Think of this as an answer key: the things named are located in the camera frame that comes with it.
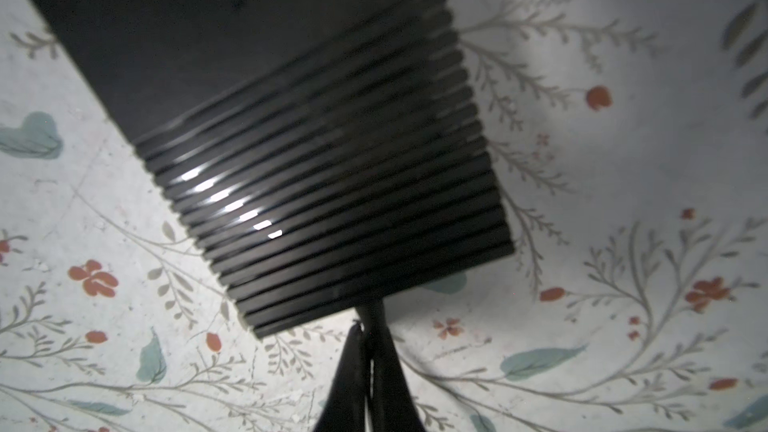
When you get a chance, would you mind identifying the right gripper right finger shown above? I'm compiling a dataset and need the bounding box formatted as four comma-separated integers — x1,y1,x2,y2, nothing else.
371,326,426,432

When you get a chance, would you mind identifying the small black power adapter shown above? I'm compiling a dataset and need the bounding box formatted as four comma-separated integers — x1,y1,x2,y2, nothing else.
355,299,389,339

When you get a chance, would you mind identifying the floral table mat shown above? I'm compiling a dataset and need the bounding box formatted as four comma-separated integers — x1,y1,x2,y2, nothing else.
1,0,767,431

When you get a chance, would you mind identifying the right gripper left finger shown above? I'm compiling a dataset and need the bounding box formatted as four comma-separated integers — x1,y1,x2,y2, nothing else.
313,322,368,432

